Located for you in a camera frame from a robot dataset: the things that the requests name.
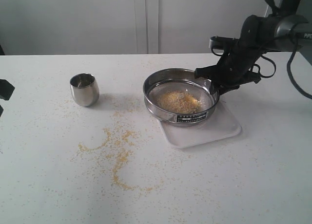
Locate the white cabinet doors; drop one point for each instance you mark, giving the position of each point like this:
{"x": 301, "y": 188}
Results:
{"x": 70, "y": 27}

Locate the white plastic tray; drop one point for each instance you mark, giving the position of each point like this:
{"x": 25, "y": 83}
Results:
{"x": 221, "y": 125}

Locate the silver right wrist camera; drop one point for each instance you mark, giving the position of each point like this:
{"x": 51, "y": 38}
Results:
{"x": 222, "y": 43}

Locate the yellow grain pile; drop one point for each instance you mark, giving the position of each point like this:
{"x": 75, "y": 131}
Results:
{"x": 178, "y": 102}

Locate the round stainless steel sieve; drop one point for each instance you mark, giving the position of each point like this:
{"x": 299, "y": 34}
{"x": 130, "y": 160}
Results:
{"x": 178, "y": 79}

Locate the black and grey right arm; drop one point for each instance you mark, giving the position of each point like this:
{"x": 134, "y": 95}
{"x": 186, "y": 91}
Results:
{"x": 280, "y": 31}

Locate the stainless steel cup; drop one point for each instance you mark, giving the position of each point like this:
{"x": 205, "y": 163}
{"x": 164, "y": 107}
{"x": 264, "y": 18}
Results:
{"x": 84, "y": 89}

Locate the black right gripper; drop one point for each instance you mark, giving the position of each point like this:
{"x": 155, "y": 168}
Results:
{"x": 233, "y": 69}

